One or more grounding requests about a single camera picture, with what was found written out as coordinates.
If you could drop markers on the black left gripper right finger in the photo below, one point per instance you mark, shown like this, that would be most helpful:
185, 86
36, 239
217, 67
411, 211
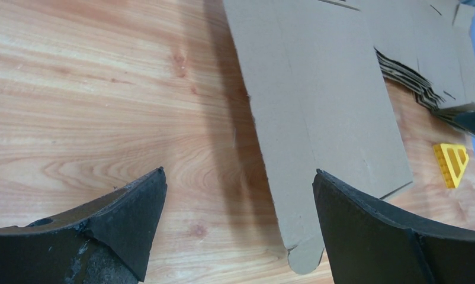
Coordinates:
371, 241

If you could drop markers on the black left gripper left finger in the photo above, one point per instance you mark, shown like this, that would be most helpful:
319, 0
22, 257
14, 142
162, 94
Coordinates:
106, 240

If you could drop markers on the brown cardboard box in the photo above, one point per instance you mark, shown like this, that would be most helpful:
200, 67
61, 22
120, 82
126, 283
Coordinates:
318, 101

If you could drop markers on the yellow plastic tool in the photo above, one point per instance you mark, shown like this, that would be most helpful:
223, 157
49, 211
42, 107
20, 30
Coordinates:
452, 160

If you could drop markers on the stack of flat cardboard boxes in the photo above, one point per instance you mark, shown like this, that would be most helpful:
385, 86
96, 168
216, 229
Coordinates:
430, 37

